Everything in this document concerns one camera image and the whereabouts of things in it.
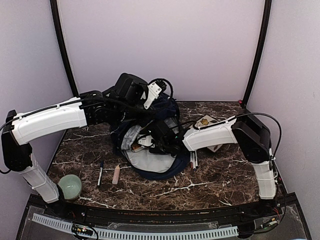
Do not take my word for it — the purple tipped white marker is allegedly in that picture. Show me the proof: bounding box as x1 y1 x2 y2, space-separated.
189 151 194 170

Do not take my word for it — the white slotted cable duct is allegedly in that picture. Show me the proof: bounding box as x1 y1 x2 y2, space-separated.
31 213 239 240

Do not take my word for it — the pink translucent glue bottle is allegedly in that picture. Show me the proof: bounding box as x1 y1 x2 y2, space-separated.
112 165 121 185

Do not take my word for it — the black left frame post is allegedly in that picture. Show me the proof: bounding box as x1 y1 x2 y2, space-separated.
49 0 79 97

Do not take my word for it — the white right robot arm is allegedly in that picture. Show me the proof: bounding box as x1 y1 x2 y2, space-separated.
147 112 277 217

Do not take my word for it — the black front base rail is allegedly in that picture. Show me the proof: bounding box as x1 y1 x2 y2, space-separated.
20 193 297 234

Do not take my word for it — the beige floral notebook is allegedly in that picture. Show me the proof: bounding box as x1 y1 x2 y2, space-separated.
189 115 222 153

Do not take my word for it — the navy blue student backpack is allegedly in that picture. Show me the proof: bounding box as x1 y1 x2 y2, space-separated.
109 93 190 181

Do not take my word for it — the orange green paperback book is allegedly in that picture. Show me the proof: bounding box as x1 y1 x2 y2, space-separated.
131 143 149 153

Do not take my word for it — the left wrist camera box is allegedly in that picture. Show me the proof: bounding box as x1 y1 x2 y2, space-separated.
114 73 148 104

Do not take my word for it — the red capped white marker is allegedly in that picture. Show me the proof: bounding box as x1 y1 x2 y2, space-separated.
190 151 198 171

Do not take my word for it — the black tipped whiteboard marker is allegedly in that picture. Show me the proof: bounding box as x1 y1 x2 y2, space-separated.
193 151 199 171

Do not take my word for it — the pale green round bowl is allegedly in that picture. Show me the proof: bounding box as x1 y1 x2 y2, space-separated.
58 174 82 201

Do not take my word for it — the black frame post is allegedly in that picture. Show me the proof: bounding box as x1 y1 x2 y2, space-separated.
240 0 272 109
49 0 79 97

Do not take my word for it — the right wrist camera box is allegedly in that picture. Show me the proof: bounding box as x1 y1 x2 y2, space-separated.
148 117 179 141

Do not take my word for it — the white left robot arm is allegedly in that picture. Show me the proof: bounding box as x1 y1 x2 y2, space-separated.
0 91 158 218

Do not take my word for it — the black right frame post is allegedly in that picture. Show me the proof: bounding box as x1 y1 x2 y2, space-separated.
240 0 272 109

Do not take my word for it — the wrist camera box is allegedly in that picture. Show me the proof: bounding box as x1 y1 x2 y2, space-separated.
114 73 148 104
148 117 179 141

